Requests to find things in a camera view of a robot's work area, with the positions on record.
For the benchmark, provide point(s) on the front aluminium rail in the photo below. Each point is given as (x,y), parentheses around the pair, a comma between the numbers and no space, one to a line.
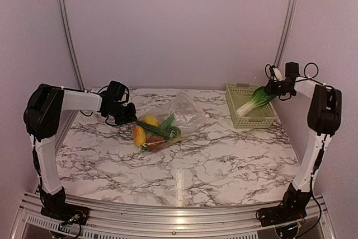
(119,220)

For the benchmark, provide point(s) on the aluminium frame post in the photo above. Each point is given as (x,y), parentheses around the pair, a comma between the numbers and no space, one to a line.
(70,44)
(288,22)

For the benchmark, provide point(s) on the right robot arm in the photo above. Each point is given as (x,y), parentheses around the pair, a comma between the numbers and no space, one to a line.
(324,119)

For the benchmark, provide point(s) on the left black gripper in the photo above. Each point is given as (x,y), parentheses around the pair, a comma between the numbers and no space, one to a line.
(130,117)

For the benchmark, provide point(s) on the fake bok choy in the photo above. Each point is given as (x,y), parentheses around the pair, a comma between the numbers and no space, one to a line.
(258,99)

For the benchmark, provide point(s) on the right aluminium frame post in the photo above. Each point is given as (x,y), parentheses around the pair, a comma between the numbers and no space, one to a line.
(288,22)

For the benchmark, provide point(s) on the pale green plastic basket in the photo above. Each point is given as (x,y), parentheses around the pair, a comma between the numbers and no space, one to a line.
(238,94)

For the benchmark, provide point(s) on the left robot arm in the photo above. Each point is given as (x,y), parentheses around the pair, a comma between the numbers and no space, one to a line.
(42,117)

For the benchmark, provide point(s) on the left aluminium frame post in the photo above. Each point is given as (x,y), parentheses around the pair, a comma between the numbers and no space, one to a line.
(70,44)

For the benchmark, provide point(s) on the clear zip top bag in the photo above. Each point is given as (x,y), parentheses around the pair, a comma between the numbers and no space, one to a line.
(188,118)

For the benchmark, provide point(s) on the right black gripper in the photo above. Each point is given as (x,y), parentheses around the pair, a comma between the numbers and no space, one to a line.
(271,89)

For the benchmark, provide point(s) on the fake green cucumber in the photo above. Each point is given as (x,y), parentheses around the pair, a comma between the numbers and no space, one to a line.
(166,129)

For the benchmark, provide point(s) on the fake yellow pepper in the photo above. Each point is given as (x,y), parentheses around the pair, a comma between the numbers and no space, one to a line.
(151,119)

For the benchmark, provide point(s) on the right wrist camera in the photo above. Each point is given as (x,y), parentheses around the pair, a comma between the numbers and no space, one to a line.
(275,73)

